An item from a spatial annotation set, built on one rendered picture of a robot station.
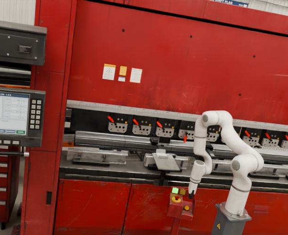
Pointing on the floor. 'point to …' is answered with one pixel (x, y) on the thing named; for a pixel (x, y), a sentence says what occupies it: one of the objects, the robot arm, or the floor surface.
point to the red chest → (2, 183)
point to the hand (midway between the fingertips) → (190, 196)
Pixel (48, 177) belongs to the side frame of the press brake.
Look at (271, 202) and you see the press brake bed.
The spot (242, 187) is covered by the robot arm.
